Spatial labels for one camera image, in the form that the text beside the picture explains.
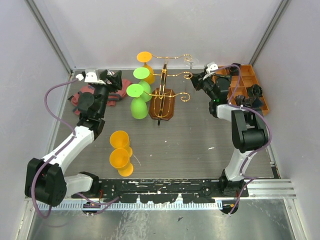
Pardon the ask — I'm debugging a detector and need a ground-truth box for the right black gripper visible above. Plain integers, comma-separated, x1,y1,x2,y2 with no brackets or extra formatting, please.
189,71,217,101

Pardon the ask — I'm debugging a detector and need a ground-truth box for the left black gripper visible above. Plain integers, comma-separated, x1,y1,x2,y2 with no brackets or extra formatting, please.
94,70,123,117

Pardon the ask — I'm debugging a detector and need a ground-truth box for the clear wine glass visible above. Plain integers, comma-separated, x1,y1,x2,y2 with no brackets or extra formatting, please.
184,57,199,72

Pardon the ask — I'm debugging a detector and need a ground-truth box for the green goblet front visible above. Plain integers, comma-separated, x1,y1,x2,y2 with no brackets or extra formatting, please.
133,67,152,102

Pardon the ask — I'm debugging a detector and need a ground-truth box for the green goblet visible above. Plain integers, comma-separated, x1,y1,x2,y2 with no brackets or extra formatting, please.
133,67,152,102
126,83,148,120

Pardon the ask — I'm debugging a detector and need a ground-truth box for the orange goblet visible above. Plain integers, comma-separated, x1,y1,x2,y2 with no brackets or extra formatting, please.
136,51,155,85
109,148,134,177
109,130,133,157

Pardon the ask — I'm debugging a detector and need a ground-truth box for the gold wine glass rack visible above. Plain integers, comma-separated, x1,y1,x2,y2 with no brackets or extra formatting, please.
147,54,193,126

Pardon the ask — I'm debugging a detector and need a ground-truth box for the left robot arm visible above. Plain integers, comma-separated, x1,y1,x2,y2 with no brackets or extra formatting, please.
24,70,123,207

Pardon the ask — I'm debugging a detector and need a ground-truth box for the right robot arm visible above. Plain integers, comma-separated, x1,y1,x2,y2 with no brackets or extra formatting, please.
189,72,269,197

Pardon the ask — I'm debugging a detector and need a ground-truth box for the red cloth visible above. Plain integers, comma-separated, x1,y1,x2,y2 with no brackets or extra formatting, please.
68,78,133,116

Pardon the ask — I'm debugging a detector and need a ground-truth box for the wooden compartment tray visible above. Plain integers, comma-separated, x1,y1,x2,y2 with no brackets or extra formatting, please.
215,64,270,116

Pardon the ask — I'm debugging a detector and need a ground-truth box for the black rolled item in tray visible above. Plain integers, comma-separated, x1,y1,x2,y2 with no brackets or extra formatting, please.
247,84,263,98

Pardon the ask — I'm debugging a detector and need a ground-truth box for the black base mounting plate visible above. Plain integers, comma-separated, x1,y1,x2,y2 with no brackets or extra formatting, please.
83,178,249,204

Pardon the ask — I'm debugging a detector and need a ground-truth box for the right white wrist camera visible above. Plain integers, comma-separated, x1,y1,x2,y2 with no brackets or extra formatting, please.
204,61,219,79

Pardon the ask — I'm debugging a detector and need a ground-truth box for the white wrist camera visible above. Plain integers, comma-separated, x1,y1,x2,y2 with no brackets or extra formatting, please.
204,61,219,79
75,70,106,85

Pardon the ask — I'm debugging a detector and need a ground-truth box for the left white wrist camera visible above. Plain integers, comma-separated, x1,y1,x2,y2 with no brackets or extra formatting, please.
75,70,106,85

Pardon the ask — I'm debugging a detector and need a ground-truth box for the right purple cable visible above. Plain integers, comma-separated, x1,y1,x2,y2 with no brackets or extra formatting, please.
217,64,273,216

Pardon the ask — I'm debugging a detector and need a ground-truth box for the purple cable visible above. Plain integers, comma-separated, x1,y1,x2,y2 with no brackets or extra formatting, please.
217,64,273,216
29,76,83,220

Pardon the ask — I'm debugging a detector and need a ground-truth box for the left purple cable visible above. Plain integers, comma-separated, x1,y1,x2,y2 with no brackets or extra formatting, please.
29,76,83,220

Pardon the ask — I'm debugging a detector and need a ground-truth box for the grey cable duct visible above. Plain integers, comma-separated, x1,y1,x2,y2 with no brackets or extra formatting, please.
51,199,223,212

